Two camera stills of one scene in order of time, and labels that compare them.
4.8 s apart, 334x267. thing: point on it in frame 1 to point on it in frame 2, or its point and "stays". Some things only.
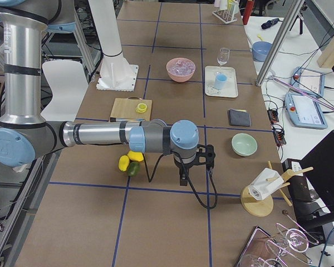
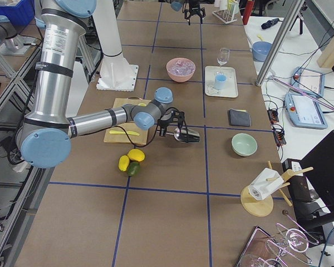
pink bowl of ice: x=180 y=69 stays
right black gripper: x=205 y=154 to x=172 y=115
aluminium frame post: x=280 y=42 stays
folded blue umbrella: x=266 y=25 stays
